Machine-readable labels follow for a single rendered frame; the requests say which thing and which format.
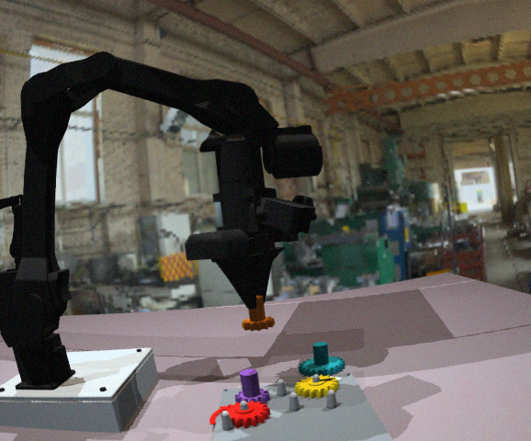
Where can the red curved arrow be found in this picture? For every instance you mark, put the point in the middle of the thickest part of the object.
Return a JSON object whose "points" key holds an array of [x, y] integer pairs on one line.
{"points": [[213, 416]]}

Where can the orange gear with cylindrical handle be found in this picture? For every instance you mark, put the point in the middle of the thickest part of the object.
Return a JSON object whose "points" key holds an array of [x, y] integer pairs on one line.
{"points": [[258, 320]]}

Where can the teal gear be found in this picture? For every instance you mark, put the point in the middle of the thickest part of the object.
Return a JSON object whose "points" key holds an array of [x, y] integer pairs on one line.
{"points": [[322, 363]]}

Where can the yellow gear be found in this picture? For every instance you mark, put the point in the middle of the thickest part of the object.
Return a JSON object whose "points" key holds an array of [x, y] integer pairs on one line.
{"points": [[307, 388]]}

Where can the red gear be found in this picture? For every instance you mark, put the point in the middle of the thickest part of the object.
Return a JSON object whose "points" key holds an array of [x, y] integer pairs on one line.
{"points": [[256, 413]]}

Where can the purple gear with cylindrical handle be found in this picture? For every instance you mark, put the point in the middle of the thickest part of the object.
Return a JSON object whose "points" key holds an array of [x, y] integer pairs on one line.
{"points": [[251, 388]]}

